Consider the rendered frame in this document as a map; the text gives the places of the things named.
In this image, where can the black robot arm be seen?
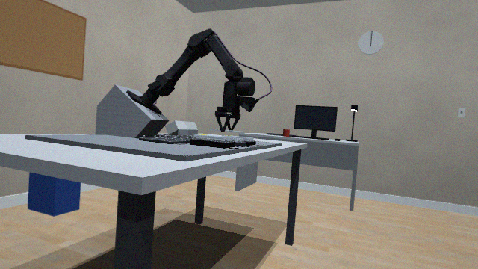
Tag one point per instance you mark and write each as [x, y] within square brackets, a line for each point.
[200, 46]

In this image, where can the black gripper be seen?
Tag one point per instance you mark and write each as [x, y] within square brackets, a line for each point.
[222, 112]

